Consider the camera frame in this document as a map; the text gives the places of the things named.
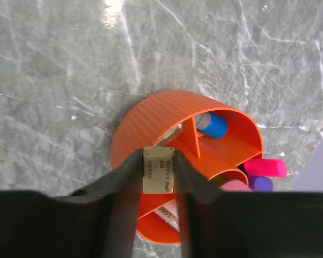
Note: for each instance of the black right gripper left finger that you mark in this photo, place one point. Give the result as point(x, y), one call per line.
point(98, 220)

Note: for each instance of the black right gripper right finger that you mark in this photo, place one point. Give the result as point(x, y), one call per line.
point(218, 223)

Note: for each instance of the blue white pen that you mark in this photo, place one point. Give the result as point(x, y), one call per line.
point(169, 214)

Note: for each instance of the pink capped black highlighter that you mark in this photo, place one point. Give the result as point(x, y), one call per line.
point(266, 167)

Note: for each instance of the blue glue stick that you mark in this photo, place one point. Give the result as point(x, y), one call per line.
point(211, 125)

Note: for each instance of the orange round divided container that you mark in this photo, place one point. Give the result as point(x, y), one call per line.
point(198, 158)

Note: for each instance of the purple capped black highlighter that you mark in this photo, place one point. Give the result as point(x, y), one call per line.
point(260, 183)

